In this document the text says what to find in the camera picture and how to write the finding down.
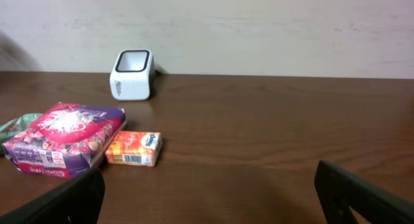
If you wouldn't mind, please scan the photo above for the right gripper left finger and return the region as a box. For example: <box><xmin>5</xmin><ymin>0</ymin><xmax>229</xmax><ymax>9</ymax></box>
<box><xmin>1</xmin><ymin>168</ymin><xmax>105</xmax><ymax>224</ymax></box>

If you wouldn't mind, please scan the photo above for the teal snack packet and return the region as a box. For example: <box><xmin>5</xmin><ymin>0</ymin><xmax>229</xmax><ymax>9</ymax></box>
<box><xmin>0</xmin><ymin>113</ymin><xmax>42</xmax><ymax>156</ymax></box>

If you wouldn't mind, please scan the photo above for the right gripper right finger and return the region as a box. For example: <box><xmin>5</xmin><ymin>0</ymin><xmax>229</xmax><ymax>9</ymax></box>
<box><xmin>314</xmin><ymin>160</ymin><xmax>413</xmax><ymax>223</ymax></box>

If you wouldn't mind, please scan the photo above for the orange juice carton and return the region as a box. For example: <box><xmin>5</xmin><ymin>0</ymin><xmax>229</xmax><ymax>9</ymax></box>
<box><xmin>105</xmin><ymin>131</ymin><xmax>162</xmax><ymax>167</ymax></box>

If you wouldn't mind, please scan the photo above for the red purple snack bag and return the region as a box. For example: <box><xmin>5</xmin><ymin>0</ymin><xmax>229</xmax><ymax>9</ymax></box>
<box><xmin>3</xmin><ymin>102</ymin><xmax>127</xmax><ymax>178</ymax></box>

